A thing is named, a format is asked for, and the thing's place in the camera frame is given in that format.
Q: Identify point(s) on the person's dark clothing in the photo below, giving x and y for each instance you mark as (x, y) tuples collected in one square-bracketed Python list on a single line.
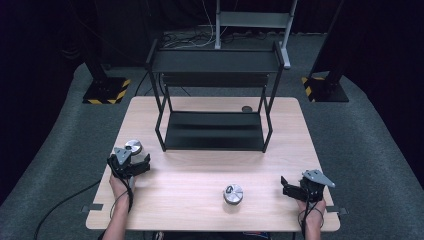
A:
[(206, 236)]

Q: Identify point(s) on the person's left hand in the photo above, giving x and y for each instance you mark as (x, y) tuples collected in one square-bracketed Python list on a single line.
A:
[(118, 190)]

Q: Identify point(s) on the grey metal stand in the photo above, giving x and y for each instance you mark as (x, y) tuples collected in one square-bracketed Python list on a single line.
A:
[(253, 19)]

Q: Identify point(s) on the black stand with striped base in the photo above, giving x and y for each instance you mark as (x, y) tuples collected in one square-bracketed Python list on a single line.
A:
[(106, 90), (328, 90)]

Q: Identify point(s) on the person's right hand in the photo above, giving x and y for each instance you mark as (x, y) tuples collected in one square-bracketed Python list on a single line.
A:
[(313, 208)]

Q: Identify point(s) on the glass jar with metal lid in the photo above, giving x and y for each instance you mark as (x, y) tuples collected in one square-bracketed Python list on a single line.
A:
[(233, 194)]

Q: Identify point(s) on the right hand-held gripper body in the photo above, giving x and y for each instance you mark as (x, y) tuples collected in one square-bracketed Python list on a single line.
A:
[(313, 186)]

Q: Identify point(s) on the black metal shelf rack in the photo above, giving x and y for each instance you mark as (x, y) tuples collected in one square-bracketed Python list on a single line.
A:
[(216, 61)]

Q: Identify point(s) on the grey table bracket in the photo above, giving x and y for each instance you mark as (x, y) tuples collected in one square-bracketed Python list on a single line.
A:
[(336, 210), (92, 208)]

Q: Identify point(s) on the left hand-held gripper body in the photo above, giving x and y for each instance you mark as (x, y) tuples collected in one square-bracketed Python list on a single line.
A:
[(120, 156)]

